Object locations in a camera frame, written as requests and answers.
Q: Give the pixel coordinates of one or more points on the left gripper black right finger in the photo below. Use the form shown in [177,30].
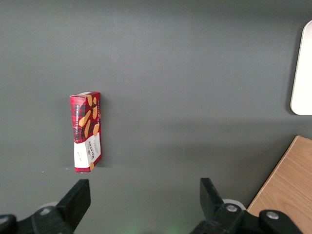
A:
[219,217]

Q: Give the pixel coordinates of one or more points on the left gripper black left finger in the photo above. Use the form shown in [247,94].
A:
[73,207]

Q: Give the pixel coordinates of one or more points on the oak wooden drawer cabinet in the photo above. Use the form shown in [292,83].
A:
[292,175]

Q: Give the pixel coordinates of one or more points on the red tartan biscuit box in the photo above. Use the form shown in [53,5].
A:
[85,126]

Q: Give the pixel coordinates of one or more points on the cream plastic tray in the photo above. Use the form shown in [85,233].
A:
[304,73]

